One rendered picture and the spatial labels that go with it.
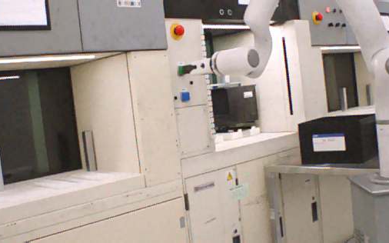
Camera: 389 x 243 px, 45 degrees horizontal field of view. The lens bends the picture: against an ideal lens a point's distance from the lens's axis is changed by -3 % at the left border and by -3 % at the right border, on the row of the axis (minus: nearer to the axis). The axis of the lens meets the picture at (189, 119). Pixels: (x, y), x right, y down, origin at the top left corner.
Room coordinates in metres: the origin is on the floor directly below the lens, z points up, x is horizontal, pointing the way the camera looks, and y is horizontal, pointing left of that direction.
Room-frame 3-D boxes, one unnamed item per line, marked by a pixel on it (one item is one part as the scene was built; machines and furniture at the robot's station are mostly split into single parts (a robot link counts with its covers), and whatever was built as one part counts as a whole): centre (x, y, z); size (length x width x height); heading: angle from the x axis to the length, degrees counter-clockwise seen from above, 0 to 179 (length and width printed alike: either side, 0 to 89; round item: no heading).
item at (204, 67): (1.75, -0.09, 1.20); 0.11 x 0.10 x 0.07; 42
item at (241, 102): (2.44, -0.20, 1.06); 0.24 x 0.20 x 0.32; 133
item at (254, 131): (2.44, -0.20, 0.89); 0.22 x 0.21 x 0.04; 42
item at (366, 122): (2.06, -0.64, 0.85); 0.28 x 0.28 x 0.17; 51
